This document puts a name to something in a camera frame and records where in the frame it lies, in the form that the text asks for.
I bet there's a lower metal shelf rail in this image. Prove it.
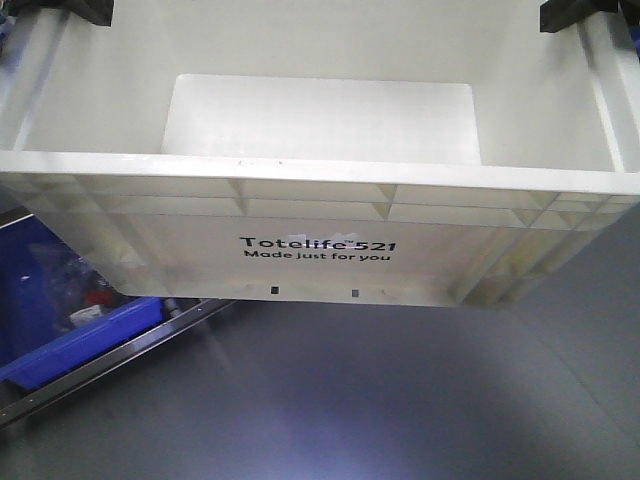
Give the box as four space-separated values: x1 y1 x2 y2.
0 298 236 426

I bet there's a plastic bag with parts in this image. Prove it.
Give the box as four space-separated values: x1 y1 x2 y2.
28 242 131 332

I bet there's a blue bin lower left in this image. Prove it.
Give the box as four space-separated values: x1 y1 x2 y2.
1 217 163 390

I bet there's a white plastic tote crate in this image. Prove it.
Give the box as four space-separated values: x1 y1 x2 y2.
1 1 639 307

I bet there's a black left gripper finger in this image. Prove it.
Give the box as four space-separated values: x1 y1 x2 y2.
9 0 114 27

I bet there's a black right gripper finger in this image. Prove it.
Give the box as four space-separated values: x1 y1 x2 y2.
539 0 619 33

